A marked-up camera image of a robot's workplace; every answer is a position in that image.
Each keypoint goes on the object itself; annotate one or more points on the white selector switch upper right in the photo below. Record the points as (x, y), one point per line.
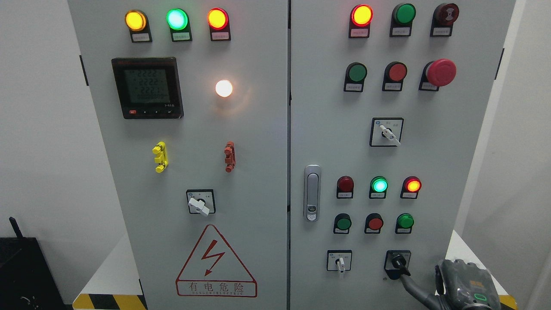
(386, 132)

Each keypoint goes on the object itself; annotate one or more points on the green indicator light top left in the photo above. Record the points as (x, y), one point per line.
(179, 25)

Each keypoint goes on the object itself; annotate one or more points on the red emergency stop button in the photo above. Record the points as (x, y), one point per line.
(437, 74)

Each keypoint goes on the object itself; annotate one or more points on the white selector switch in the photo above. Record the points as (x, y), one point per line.
(386, 132)
(339, 261)

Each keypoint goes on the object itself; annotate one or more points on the red lit indicator top right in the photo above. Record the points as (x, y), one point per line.
(360, 19)

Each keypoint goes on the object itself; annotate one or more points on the red electric hazard sticker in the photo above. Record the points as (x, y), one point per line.
(213, 269)

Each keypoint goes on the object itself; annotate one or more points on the green push button second row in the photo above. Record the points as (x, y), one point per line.
(356, 73)

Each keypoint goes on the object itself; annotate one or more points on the yellow indicator light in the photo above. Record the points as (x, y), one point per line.
(138, 25)

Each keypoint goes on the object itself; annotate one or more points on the silver door handle lock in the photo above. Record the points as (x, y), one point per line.
(312, 175)

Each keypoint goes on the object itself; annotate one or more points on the grey left cabinet door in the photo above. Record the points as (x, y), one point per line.
(250, 201)

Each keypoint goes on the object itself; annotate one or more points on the green button top right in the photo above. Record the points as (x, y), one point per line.
(401, 20)

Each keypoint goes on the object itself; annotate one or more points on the dark red buzzer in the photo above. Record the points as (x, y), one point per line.
(444, 16)

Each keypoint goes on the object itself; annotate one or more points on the green lit indicator middle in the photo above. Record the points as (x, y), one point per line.
(378, 187)

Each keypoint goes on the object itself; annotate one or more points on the white base platform hazard striped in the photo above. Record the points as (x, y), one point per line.
(116, 285)

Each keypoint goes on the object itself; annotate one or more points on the white selector switch left door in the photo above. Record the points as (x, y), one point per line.
(201, 201)

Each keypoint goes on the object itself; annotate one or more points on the dark red indicator left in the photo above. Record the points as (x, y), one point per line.
(344, 187)

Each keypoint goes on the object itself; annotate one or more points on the black rotary knob switch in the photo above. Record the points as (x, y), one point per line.
(396, 264)

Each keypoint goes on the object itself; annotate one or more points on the green light button lower right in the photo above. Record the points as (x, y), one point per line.
(404, 224)

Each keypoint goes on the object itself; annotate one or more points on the yellow terminal connector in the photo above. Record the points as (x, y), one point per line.
(160, 152)

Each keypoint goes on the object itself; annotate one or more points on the red terminal connector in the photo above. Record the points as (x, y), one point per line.
(230, 160)

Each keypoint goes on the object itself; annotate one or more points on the red push button second row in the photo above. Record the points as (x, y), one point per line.
(394, 75)

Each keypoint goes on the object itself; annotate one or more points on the white lit indicator light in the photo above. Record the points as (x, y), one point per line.
(224, 88)

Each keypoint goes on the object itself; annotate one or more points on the green push button lower left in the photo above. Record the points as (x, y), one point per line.
(342, 224)

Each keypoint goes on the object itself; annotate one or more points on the black digital power meter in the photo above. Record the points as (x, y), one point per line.
(148, 87)

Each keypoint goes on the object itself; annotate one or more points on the red push button lower middle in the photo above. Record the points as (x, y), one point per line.
(373, 224)

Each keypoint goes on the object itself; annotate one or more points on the black box lower left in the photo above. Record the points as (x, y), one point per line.
(26, 282)

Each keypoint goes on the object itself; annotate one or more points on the grey right cabinet door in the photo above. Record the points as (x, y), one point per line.
(332, 128)

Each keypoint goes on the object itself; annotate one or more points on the grey cabinet door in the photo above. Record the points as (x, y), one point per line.
(250, 201)
(332, 128)

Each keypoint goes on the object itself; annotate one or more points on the white selector switch lower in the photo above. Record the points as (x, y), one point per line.
(339, 261)

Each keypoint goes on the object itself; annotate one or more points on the orange-red indicator light top left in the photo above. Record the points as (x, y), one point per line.
(219, 27)

